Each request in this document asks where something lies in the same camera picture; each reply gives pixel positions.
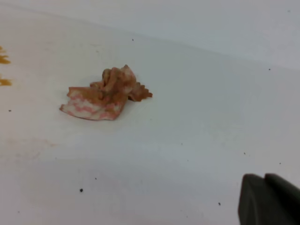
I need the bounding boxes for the stained pink white rag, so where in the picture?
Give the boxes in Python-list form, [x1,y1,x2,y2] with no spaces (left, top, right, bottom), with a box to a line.
[60,65,152,121]

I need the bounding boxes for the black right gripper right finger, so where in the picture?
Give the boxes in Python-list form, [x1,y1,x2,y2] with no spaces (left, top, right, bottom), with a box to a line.
[264,173,300,211]

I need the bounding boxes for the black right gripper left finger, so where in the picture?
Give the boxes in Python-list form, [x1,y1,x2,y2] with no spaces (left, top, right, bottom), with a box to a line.
[238,174,300,225]

